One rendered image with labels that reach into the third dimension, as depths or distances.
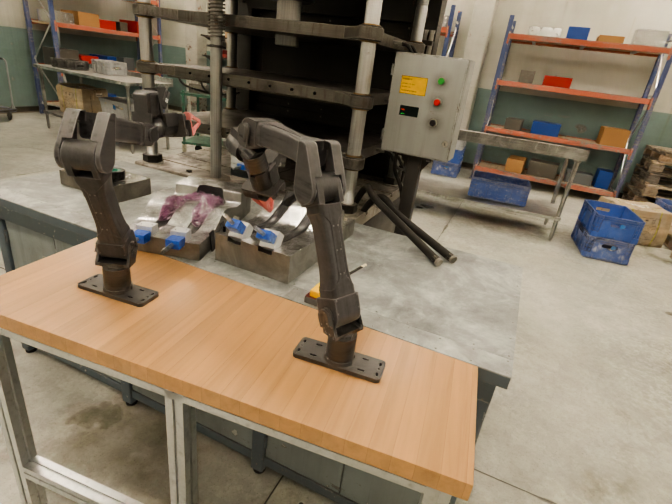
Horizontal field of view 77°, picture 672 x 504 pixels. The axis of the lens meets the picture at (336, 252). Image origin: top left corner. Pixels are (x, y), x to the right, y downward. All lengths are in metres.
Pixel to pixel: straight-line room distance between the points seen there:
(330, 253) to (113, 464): 1.27
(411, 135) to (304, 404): 1.32
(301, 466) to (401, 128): 1.37
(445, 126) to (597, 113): 5.97
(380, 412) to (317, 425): 0.13
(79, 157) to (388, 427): 0.80
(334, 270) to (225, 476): 1.09
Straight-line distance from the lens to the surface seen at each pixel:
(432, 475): 0.82
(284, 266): 1.22
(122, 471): 1.85
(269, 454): 1.68
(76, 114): 1.04
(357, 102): 1.80
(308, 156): 0.84
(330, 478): 1.60
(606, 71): 7.73
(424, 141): 1.88
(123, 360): 0.99
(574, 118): 7.71
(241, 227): 1.26
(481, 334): 1.19
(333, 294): 0.87
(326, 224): 0.86
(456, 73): 1.85
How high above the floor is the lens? 1.40
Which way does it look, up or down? 24 degrees down
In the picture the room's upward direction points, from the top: 7 degrees clockwise
